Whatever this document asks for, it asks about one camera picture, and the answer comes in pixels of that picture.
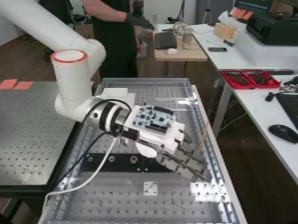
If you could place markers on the large black appliance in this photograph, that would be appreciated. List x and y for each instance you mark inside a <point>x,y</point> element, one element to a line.
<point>274,30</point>

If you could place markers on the small white square block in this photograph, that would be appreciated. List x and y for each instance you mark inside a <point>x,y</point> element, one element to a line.
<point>151,188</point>

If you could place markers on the clear box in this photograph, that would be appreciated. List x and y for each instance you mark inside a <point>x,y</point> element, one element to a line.
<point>111,206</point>

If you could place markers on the person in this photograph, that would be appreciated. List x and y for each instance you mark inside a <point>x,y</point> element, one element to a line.
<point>115,40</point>

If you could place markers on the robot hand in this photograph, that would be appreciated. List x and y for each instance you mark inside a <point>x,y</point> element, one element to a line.
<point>160,133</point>

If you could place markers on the long white desk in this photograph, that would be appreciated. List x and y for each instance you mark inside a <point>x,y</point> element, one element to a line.
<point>240,55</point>

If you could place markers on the black phone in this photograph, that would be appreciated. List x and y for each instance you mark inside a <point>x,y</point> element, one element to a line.
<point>217,49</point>

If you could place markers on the black mouse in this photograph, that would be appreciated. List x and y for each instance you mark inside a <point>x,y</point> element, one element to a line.
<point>284,133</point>

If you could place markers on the white mouse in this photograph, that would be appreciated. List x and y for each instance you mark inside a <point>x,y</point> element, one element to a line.
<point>172,51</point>

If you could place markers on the black plate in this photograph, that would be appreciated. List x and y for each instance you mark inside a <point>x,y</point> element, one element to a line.
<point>115,163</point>

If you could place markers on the small white box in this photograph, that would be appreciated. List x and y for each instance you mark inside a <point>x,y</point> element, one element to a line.
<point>116,95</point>

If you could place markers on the red flat square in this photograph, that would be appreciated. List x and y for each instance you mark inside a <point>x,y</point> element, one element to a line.
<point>23,85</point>
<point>7,84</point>

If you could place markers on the black keyboard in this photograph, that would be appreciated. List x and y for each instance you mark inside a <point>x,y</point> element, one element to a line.
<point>290,108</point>

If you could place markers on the small cardboard box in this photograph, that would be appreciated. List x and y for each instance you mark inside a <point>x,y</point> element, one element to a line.
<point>225,31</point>

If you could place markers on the small wooden desk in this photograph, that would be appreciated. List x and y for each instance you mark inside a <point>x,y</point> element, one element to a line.
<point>187,56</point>

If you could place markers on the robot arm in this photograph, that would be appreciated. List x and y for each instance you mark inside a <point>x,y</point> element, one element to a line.
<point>71,83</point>

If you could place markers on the thin stick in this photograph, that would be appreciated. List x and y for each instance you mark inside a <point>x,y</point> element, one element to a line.
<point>203,138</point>

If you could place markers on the red tray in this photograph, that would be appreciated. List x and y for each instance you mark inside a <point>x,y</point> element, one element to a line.
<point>237,80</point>
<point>266,79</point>

